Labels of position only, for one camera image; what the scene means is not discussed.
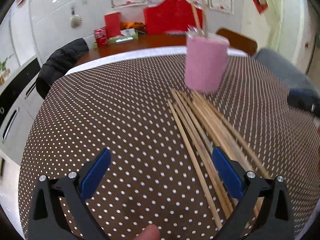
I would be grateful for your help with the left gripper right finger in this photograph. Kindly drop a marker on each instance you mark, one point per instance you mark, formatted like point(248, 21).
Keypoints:
point(274, 220)

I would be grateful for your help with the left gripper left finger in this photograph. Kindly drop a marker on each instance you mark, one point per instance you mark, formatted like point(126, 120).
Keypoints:
point(46, 217)

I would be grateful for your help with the operator hand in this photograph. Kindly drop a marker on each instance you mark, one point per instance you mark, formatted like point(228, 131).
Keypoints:
point(151, 232)

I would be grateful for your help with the brown wooden chair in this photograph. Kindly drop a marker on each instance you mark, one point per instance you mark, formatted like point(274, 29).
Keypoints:
point(239, 41)

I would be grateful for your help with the pink cylindrical cup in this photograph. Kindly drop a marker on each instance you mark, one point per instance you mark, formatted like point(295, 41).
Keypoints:
point(206, 62)

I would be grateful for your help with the red diamond door decoration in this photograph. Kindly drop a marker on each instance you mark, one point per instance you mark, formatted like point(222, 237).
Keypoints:
point(261, 5)

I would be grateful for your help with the white black sideboard cabinet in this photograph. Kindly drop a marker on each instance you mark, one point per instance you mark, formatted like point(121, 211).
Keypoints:
point(20, 103)

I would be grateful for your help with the brown polka dot tablecloth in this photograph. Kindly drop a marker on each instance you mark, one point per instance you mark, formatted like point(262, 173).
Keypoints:
point(123, 106)

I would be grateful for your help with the red gift bag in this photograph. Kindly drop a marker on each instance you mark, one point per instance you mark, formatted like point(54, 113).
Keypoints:
point(169, 16)

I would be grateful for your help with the black jacket on chair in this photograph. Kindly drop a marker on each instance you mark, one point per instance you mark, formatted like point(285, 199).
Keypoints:
point(58, 64)

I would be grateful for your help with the green tray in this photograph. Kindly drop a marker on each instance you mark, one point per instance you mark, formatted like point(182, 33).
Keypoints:
point(122, 39)

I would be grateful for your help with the red soda can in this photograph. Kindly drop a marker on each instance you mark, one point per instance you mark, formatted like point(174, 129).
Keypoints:
point(100, 36)

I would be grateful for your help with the hanging round brush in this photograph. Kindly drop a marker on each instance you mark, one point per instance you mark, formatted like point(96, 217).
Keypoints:
point(75, 20)

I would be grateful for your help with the small red box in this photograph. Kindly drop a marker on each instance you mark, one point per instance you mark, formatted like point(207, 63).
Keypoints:
point(112, 24)

